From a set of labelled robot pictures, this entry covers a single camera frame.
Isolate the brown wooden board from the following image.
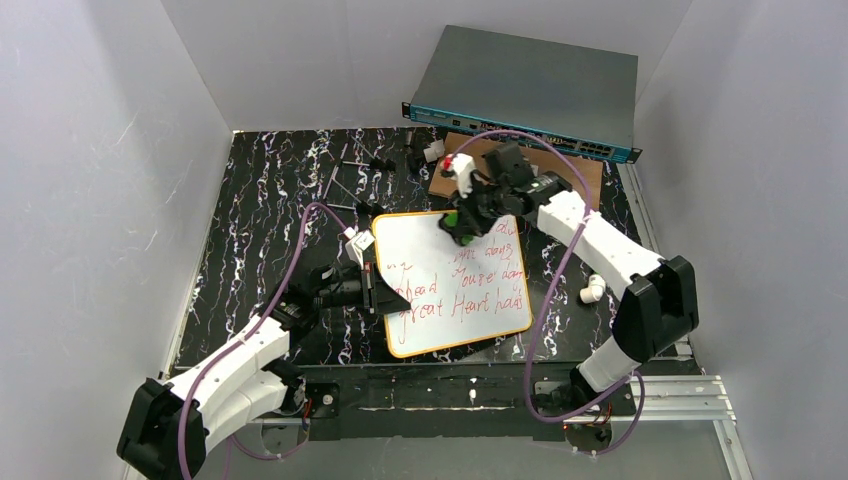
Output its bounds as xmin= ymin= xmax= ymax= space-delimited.
xmin=428 ymin=139 xmax=604 ymax=211

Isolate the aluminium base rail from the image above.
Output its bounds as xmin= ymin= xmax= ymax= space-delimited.
xmin=117 ymin=364 xmax=735 ymax=479

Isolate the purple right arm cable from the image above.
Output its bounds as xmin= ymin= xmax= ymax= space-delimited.
xmin=450 ymin=129 xmax=645 ymax=457

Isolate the white pvc elbow near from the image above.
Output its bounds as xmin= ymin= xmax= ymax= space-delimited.
xmin=579 ymin=273 xmax=607 ymax=304

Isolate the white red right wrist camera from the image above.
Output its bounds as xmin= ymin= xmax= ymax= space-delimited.
xmin=441 ymin=153 xmax=476 ymax=198

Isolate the yellow framed whiteboard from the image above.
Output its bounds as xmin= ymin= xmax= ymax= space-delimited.
xmin=371 ymin=211 xmax=533 ymax=358

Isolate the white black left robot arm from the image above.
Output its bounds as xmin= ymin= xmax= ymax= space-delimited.
xmin=116 ymin=262 xmax=411 ymax=479

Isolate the white pvc elbow far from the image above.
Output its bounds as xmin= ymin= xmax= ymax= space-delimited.
xmin=422 ymin=140 xmax=445 ymax=163

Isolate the green black whiteboard eraser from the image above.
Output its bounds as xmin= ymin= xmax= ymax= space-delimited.
xmin=438 ymin=210 xmax=480 ymax=247

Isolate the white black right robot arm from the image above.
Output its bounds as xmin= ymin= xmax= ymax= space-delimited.
xmin=439 ymin=143 xmax=699 ymax=422

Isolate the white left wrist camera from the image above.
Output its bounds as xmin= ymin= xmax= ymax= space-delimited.
xmin=343 ymin=227 xmax=375 ymax=268

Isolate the teal grey network switch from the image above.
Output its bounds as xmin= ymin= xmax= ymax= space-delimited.
xmin=402 ymin=25 xmax=642 ymax=164

